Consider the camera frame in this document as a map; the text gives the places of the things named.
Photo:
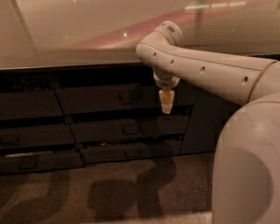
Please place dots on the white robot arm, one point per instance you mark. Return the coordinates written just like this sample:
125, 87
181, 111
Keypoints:
246, 171

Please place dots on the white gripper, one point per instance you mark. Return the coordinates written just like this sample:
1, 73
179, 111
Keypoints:
167, 82

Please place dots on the dark drawer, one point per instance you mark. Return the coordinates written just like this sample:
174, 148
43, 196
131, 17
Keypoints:
132, 151
122, 129
28, 104
36, 136
45, 162
105, 98

